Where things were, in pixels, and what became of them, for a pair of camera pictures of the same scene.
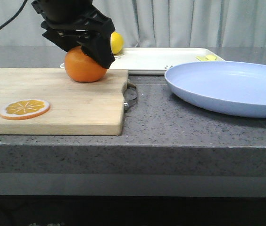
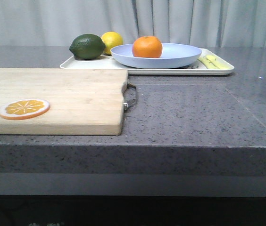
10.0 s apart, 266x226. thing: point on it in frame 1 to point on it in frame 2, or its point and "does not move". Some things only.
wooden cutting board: (76, 108) does not move
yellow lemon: (117, 42) does not move
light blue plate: (241, 88) to (173, 55)
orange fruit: (82, 68) to (147, 46)
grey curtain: (152, 23) does not move
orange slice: (25, 108) does not move
